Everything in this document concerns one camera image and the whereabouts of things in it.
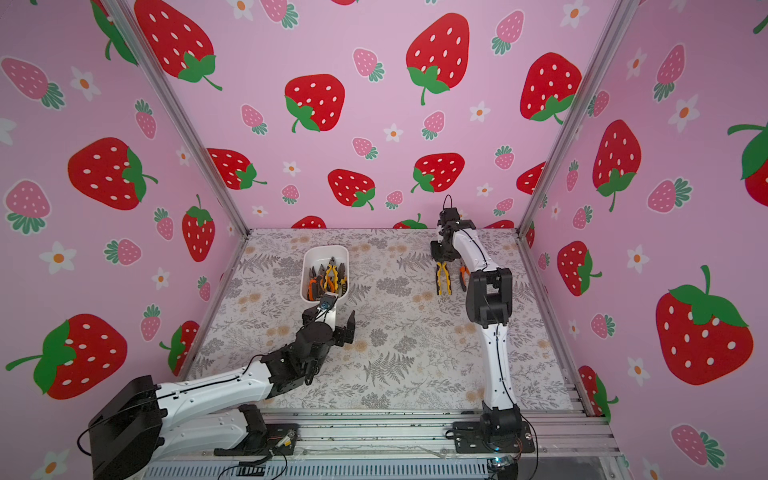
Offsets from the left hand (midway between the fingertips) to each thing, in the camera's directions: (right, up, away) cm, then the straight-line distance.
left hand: (341, 309), depth 82 cm
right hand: (+35, +15, +26) cm, 46 cm away
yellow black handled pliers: (+31, +11, +22) cm, 40 cm away
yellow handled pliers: (-8, +11, +24) cm, 28 cm away
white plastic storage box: (-10, +10, +24) cm, 28 cm away
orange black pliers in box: (-13, +5, +17) cm, 22 cm away
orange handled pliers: (+40, +10, +26) cm, 49 cm away
